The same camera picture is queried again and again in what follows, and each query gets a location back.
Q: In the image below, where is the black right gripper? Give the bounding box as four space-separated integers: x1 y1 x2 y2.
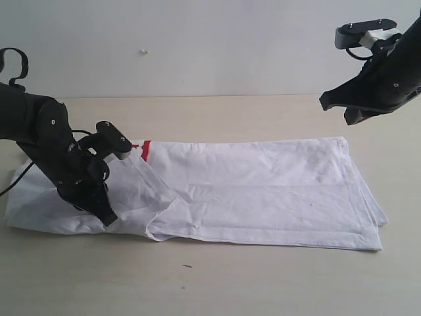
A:
319 18 420 125

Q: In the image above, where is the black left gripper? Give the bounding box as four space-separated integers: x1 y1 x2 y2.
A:
19 131 118 226

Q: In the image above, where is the white t-shirt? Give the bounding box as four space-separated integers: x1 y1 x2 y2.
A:
5 137 388 251

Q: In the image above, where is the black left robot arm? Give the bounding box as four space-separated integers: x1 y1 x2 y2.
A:
1 84 117 226

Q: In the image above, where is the black right camera cable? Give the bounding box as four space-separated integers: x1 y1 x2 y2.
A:
343 47 376 61

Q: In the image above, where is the black camera cable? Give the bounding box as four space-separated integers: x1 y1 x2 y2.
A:
0 47 93 198
343 47 376 61

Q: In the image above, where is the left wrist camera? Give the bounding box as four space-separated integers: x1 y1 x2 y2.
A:
78 121 132 160

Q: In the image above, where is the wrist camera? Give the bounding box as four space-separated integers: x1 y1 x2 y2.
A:
334 18 400 50
78 121 132 160

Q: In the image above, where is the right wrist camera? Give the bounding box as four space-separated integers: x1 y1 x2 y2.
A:
334 18 400 50

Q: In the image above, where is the black left camera cable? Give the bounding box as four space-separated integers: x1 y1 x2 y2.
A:
0 47 93 198

